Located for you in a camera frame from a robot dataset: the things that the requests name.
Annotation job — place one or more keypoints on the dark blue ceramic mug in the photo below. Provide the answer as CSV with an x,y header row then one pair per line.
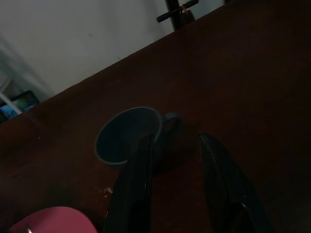
x,y
126,138

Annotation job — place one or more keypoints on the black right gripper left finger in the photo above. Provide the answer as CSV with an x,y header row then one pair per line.
x,y
132,194

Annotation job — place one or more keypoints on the dark wooden chair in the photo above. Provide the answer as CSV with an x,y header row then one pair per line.
x,y
178,14

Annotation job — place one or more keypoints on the pink round plate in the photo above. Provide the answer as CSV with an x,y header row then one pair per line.
x,y
54,221

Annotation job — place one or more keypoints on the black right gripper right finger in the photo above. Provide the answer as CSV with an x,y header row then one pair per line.
x,y
226,189

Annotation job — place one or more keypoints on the framed landscape picture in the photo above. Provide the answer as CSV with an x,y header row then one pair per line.
x,y
20,103

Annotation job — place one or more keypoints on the white shelf frame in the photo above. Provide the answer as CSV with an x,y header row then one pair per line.
x,y
5,93

